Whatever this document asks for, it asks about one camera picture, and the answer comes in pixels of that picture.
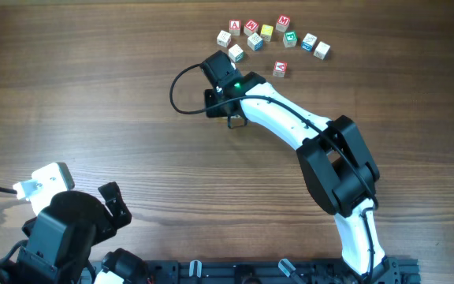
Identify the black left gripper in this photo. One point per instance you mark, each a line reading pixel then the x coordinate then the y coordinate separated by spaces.
pixel 107 227

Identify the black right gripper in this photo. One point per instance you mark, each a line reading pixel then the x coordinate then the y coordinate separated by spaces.
pixel 210 95

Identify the red A wooden block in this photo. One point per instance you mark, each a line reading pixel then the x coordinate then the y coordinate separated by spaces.
pixel 280 68

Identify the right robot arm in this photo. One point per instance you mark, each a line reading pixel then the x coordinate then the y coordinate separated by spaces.
pixel 338 169

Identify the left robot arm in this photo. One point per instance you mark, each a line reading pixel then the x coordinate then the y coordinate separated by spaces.
pixel 60 238

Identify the plain wooden block red side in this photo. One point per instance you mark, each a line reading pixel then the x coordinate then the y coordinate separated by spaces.
pixel 224 38

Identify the blue H wooden block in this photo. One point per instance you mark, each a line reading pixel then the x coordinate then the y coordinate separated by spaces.
pixel 255 41

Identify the red A block far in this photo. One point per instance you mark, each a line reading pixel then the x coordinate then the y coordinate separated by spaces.
pixel 234 27

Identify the red W wooden block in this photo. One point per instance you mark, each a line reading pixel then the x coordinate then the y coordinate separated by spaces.
pixel 251 27

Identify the yellow wooden block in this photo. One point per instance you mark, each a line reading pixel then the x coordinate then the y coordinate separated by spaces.
pixel 266 32

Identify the green top wooden block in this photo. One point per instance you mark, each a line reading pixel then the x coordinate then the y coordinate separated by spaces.
pixel 290 39

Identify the red M wooden block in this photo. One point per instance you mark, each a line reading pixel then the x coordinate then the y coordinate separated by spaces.
pixel 283 23

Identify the blue P wooden block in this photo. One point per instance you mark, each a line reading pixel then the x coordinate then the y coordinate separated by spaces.
pixel 308 42

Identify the blue L wooden block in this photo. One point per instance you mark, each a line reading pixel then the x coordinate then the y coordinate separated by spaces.
pixel 321 50

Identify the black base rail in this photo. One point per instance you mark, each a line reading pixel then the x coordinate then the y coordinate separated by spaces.
pixel 391 271

